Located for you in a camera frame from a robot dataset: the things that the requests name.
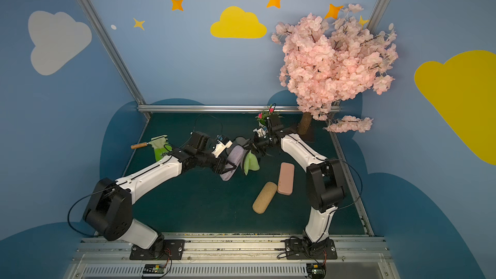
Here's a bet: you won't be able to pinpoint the pink eyeglass case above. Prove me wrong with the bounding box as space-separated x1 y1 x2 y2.
277 162 295 196

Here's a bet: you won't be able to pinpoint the small potted pink flowers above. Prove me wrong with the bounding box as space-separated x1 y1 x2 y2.
256 103 280 126

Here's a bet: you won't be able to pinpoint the purple eyeglass case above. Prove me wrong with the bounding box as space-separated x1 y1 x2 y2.
220 145 246 182

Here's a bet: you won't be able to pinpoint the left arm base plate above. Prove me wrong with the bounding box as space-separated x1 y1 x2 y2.
129 238 185 260

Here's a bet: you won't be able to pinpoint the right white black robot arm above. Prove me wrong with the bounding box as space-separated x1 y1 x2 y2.
248 115 359 247

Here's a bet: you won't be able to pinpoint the pink cherry blossom tree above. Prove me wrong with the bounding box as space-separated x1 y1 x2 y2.
271 4 399 135

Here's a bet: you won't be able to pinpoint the wooden handled garden trowel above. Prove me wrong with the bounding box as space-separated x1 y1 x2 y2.
130 135 167 150

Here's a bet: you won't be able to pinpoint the aluminium front rail frame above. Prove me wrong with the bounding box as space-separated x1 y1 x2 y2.
64 233 400 278

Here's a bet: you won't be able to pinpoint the green black work glove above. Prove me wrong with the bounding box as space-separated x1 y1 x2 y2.
152 142 173 161

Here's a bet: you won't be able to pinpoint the beige cork eyeglass case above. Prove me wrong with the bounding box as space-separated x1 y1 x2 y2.
252 182 278 214

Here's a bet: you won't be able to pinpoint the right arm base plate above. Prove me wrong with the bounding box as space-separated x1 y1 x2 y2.
282 236 338 260

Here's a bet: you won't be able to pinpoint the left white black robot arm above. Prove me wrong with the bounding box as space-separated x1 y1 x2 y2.
83 132 245 255

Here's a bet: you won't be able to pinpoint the right green circuit board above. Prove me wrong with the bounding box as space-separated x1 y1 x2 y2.
306 263 326 279

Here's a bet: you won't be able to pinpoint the grey green microfibre cloth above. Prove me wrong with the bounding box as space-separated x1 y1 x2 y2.
229 136 260 176

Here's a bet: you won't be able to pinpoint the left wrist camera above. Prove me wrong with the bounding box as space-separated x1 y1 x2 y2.
212 135 233 158

